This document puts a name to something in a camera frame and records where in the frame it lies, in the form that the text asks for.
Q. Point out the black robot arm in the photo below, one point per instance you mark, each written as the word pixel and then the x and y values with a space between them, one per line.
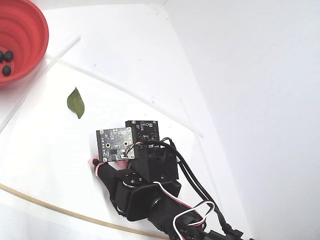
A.
pixel 165 220

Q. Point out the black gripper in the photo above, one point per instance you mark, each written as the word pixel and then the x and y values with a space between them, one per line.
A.
pixel 113 178

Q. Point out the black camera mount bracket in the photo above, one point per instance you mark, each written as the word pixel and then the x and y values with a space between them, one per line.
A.
pixel 160 167

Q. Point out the long thin wooden stick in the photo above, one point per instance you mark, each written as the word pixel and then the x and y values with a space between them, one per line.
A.
pixel 62 211

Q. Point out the green leaf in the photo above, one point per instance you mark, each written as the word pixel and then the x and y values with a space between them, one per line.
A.
pixel 76 102

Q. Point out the red collapsible silicone cup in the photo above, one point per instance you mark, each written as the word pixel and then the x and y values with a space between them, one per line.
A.
pixel 25 37

